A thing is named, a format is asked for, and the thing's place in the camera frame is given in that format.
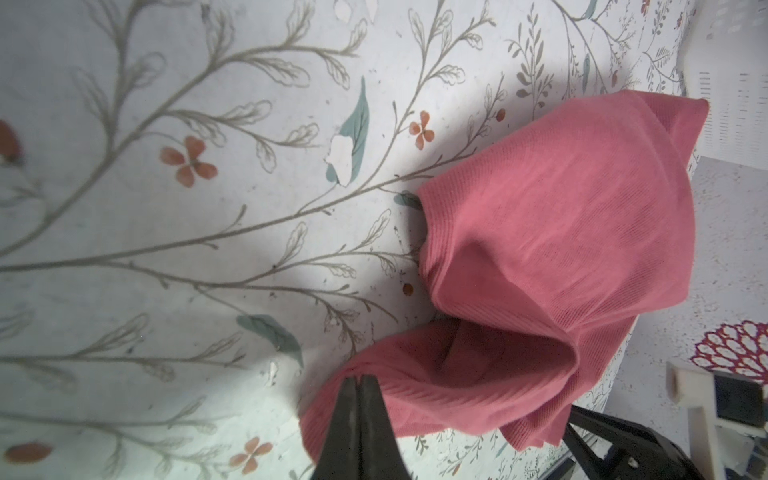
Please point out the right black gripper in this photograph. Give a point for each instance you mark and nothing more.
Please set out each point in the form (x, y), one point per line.
(606, 447)

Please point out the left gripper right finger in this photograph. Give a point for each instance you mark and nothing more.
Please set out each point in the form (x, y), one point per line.
(379, 457)

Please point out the white plastic basket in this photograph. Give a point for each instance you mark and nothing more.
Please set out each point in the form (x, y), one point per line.
(724, 61)

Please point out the floral table mat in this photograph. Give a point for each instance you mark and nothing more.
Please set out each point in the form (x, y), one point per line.
(213, 204)

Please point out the pink tank top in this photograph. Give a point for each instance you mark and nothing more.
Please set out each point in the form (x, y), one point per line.
(541, 251)

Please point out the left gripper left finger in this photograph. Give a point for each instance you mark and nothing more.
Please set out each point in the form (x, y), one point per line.
(340, 458)

